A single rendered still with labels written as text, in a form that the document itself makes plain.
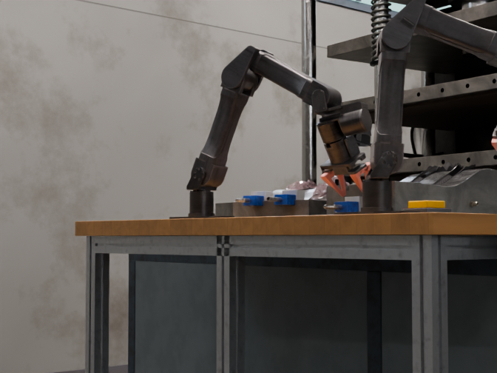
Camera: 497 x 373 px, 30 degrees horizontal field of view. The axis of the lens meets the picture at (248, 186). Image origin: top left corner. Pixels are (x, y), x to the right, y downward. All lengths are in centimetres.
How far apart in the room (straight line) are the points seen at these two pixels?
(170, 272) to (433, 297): 156
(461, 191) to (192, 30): 291
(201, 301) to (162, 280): 26
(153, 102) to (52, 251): 97
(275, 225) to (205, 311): 105
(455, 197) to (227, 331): 72
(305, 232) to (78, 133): 286
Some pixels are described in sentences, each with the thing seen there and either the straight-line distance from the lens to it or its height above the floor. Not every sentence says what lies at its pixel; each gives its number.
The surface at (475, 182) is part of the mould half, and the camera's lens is 248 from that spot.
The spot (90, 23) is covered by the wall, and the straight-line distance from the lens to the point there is 474.
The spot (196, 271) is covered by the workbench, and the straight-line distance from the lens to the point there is 297.
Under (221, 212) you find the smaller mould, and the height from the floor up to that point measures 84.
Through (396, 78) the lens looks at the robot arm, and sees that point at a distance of 200.
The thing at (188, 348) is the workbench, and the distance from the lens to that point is 303.
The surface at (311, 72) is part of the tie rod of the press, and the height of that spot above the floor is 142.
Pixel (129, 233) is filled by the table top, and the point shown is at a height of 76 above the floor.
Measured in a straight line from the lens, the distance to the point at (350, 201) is 226.
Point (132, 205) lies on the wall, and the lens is 476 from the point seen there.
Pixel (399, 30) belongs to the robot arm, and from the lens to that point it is 200.
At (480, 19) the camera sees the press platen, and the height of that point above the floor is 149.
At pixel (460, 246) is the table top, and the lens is 176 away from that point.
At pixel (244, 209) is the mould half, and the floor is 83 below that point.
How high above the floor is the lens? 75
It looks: 3 degrees up
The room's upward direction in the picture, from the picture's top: straight up
